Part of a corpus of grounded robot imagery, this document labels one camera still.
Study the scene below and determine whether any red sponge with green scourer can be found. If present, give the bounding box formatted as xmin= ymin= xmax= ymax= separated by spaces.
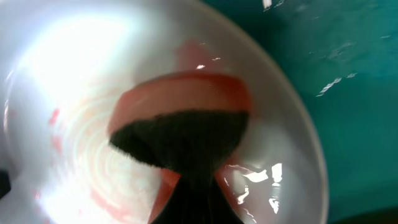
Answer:
xmin=107 ymin=70 xmax=252 ymax=218

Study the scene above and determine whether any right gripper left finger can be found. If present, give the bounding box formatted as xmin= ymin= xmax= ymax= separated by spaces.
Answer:
xmin=151 ymin=177 xmax=199 ymax=224

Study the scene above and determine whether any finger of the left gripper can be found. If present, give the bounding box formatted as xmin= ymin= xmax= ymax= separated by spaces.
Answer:
xmin=0 ymin=170 xmax=11 ymax=199

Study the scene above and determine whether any light blue plate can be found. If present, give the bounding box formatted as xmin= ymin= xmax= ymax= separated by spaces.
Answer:
xmin=1 ymin=1 xmax=329 ymax=223

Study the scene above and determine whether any teal plastic tray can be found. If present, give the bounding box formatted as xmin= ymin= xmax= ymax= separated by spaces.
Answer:
xmin=208 ymin=0 xmax=397 ymax=223

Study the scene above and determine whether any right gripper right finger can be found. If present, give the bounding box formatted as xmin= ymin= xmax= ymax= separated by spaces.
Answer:
xmin=198 ymin=179 xmax=243 ymax=224

